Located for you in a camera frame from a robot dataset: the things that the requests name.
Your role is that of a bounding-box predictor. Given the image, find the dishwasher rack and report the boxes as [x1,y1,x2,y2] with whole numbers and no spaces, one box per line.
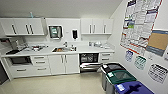
[80,54,99,64]

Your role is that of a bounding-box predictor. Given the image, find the stainless steel dishwasher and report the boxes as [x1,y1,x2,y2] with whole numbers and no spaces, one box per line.
[78,52,103,74]

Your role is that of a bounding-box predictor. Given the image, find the black soap dispenser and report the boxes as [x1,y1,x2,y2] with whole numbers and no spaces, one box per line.
[71,29,79,40]

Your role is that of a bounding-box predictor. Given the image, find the chrome faucet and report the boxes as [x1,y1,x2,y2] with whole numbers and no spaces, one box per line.
[63,41,69,49]

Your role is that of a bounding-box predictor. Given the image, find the stainless steel sink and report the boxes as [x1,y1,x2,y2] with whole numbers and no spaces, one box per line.
[51,46,78,54]

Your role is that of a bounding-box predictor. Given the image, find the white narrow drawer unit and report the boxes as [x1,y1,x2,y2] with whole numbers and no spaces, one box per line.
[98,51,115,66]

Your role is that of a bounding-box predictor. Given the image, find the steel paper towel dispenser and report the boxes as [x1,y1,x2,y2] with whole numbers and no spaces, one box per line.
[47,25,64,40]

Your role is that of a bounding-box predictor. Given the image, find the grey bin black lid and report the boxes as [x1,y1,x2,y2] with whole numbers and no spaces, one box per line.
[100,62,126,92]

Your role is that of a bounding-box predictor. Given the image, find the dish drying rack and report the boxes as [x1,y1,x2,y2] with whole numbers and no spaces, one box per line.
[29,44,50,53]

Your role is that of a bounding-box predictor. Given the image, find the white wide drawer unit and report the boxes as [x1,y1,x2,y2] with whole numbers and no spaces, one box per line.
[30,55,51,77]

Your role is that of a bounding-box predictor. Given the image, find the small teal item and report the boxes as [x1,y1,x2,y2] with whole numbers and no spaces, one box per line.
[29,12,35,19]

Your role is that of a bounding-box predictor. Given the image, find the black built-in microwave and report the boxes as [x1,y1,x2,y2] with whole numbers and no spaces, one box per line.
[7,55,33,66]

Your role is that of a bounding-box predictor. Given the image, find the white drawer under microwave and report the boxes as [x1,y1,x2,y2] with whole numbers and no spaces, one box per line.
[8,64,35,80]

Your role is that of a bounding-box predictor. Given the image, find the white wall cabinet three handles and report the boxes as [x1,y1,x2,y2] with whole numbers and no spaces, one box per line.
[79,17,115,36]

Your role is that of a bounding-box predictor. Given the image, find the large wall notice poster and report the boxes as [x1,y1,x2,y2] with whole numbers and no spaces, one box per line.
[119,0,165,56]

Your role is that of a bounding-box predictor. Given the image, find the white wall cabinet two handles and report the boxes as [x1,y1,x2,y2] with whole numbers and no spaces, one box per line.
[0,17,46,37]

